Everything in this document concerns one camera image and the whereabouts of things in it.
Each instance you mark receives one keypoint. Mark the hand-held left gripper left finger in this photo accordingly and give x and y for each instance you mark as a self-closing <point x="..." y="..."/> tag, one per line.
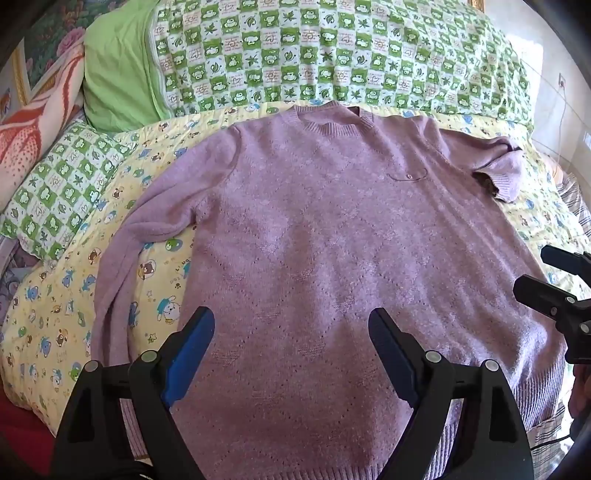
<point x="190" y="350"/>

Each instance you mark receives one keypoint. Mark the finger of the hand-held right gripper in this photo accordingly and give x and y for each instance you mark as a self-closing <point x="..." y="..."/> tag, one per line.
<point x="549" y="300"/>
<point x="565" y="261"/>

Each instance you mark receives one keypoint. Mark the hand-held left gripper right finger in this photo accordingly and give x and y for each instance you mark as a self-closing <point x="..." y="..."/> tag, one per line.
<point x="392" y="357"/>

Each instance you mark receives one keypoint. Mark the purple knit sweater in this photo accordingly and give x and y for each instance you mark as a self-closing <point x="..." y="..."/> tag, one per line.
<point x="323" y="230"/>

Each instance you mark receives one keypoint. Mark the striped cloth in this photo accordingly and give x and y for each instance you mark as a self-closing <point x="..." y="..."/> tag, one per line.
<point x="575" y="203"/>

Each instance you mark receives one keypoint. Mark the yellow cartoon bedsheet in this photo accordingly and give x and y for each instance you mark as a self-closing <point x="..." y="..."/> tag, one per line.
<point x="60" y="314"/>

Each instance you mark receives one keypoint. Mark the red cloth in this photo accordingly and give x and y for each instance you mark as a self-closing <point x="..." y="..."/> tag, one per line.
<point x="23" y="438"/>

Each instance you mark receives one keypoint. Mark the grey patterned cloth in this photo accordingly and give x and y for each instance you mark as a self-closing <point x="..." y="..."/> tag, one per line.
<point x="11" y="277"/>

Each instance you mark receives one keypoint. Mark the green checkered pillow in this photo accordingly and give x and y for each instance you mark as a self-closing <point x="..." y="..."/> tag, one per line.
<point x="60" y="184"/>

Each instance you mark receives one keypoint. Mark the red white floral blanket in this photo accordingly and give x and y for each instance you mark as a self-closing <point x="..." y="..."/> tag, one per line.
<point x="37" y="120"/>

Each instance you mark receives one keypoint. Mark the green checkered quilt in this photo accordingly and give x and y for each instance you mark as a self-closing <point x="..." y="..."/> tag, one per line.
<point x="323" y="46"/>

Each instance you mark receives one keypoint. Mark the wall outlet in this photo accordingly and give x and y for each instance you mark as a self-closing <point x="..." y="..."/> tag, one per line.
<point x="562" y="80"/>

